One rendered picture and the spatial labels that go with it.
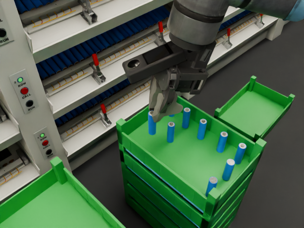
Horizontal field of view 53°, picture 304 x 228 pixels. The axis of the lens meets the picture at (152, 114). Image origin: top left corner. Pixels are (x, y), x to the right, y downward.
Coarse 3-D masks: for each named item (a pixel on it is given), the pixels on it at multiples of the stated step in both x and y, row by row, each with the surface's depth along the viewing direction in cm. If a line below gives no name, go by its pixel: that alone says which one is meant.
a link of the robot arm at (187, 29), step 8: (176, 16) 51; (184, 16) 50; (168, 24) 54; (176, 24) 51; (184, 24) 50; (192, 24) 50; (200, 24) 50; (208, 24) 50; (216, 24) 51; (176, 32) 52; (184, 32) 51; (192, 32) 51; (200, 32) 51; (208, 32) 51; (216, 32) 53; (184, 40) 52; (192, 40) 52; (200, 40) 52; (208, 40) 52
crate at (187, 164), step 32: (128, 128) 81; (160, 128) 84; (192, 128) 84; (224, 128) 78; (160, 160) 76; (192, 160) 76; (224, 160) 76; (256, 160) 73; (192, 192) 66; (224, 192) 65
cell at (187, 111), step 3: (186, 108) 80; (189, 108) 80; (183, 111) 80; (186, 111) 79; (189, 111) 79; (183, 114) 81; (186, 114) 80; (189, 114) 80; (183, 117) 81; (186, 117) 81; (189, 117) 81; (183, 120) 82; (186, 120) 81; (183, 123) 83; (186, 123) 82; (183, 126) 83; (186, 126) 83
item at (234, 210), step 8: (128, 184) 93; (128, 192) 96; (136, 192) 91; (136, 200) 95; (144, 200) 90; (240, 200) 88; (152, 208) 89; (160, 216) 88; (168, 224) 87; (176, 224) 90; (224, 224) 89
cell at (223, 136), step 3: (222, 132) 75; (225, 132) 75; (222, 135) 74; (225, 135) 74; (219, 138) 75; (222, 138) 74; (225, 138) 74; (219, 141) 75; (222, 141) 75; (225, 141) 75; (219, 144) 76; (222, 144) 76; (219, 147) 77; (222, 147) 76; (219, 150) 77; (222, 150) 77
